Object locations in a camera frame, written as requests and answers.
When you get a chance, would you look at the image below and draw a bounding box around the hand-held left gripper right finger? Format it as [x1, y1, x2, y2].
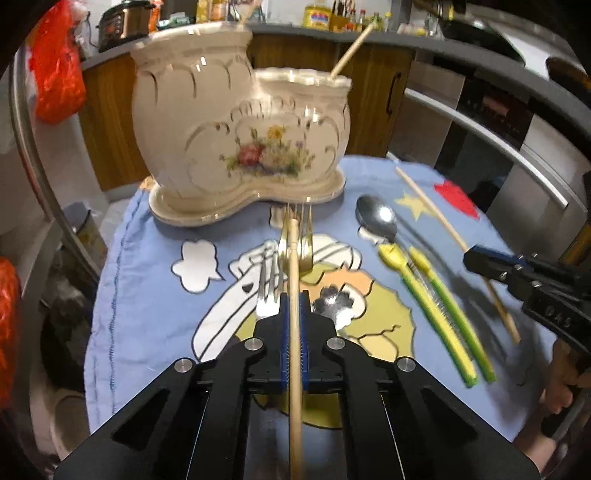
[299, 291, 541, 480]

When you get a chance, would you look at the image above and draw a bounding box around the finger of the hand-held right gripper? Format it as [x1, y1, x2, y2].
[463, 247, 525, 289]

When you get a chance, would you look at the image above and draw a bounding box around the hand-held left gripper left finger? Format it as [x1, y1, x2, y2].
[54, 294, 291, 480]

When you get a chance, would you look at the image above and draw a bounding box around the silver fork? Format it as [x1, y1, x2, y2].
[256, 256, 283, 319]

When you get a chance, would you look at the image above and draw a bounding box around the yellow green handled utensil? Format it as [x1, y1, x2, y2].
[409, 247, 498, 384]

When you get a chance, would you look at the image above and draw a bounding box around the gold fork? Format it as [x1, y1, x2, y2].
[277, 203, 317, 278]

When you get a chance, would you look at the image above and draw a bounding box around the steel spoon yellow green handle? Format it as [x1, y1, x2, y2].
[355, 194, 478, 388]

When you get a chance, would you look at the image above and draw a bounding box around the floral ceramic utensil holder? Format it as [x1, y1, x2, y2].
[130, 22, 354, 228]

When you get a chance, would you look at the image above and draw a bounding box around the person's right hand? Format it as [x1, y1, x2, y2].
[515, 344, 578, 476]

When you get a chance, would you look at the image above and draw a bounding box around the blue cartoon printed cloth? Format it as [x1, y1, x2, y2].
[85, 154, 559, 444]

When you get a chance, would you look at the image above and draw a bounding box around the steel built-in oven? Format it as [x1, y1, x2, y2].
[392, 60, 591, 259]

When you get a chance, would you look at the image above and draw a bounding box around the trash bin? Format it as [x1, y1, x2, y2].
[65, 202, 109, 278]

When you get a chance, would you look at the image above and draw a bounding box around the dark frying pan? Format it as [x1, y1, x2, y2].
[545, 55, 591, 93]

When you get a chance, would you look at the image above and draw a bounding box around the row of sauce bottles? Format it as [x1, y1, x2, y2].
[348, 8, 428, 38]

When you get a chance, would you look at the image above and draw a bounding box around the red mesh bag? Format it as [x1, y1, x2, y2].
[0, 256, 23, 393]

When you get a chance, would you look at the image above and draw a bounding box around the wooden knife block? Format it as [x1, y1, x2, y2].
[330, 0, 354, 32]

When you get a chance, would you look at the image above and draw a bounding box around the yellow oil jug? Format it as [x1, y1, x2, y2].
[302, 4, 332, 28]

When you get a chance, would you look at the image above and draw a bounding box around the curved steel bar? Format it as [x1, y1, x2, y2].
[9, 46, 105, 278]

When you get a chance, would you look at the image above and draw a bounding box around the brown electric pressure cooker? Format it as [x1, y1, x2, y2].
[96, 0, 155, 52]

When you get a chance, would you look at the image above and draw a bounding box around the red plastic bag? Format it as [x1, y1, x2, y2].
[28, 0, 88, 125]

